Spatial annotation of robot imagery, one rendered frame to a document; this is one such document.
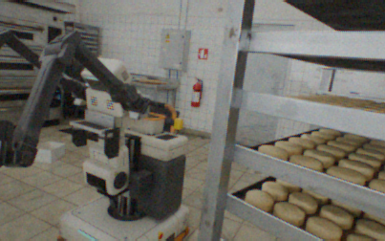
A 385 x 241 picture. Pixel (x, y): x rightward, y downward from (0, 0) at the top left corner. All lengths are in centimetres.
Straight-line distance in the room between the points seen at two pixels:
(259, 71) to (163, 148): 327
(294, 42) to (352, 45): 7
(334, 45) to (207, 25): 464
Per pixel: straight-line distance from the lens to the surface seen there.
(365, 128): 38
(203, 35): 500
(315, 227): 47
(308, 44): 40
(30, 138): 91
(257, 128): 474
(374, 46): 38
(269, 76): 464
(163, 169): 167
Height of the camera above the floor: 128
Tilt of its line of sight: 12 degrees down
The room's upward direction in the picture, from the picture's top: 6 degrees clockwise
